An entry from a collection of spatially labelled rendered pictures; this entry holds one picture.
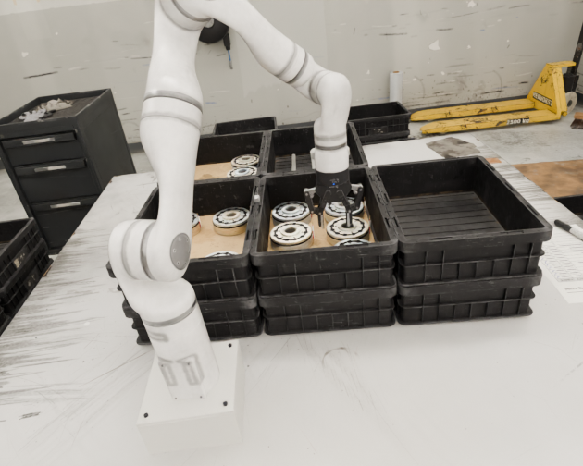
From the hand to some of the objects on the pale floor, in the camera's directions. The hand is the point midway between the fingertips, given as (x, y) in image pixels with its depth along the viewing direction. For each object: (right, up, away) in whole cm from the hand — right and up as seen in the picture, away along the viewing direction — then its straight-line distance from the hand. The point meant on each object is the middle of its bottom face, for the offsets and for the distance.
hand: (334, 221), depth 107 cm
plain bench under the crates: (+2, -68, +58) cm, 90 cm away
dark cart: (-131, -9, +183) cm, 225 cm away
